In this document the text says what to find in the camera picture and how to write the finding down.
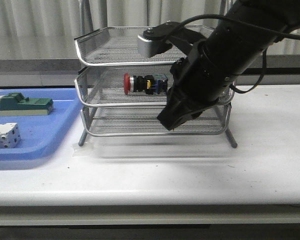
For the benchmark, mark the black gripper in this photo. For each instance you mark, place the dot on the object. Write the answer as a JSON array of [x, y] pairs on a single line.
[[199, 79]]

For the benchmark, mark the red emergency stop button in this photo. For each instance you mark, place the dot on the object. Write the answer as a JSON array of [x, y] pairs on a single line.
[[150, 84]]

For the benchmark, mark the silver mesh tray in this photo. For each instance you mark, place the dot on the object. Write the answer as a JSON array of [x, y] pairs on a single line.
[[103, 86], [118, 46], [124, 121]]

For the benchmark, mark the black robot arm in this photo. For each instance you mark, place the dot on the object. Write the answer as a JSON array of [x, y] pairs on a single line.
[[255, 25]]

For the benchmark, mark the grey stone countertop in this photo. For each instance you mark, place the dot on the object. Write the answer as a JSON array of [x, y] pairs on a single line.
[[40, 65]]

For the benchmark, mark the blue plastic tray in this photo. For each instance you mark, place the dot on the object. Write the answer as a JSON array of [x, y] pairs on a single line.
[[41, 135]]

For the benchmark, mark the green terminal block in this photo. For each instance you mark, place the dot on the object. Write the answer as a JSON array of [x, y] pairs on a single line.
[[15, 104]]

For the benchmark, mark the white circuit breaker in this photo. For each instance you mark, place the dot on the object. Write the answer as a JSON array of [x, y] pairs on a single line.
[[9, 135]]

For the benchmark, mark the grey curtain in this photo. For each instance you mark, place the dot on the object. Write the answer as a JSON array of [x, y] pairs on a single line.
[[31, 29]]

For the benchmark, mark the silver wire rack frame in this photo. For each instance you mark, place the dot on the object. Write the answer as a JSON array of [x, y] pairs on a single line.
[[122, 92]]

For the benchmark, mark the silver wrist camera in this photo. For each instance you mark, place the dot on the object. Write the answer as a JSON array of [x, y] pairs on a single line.
[[150, 42]]

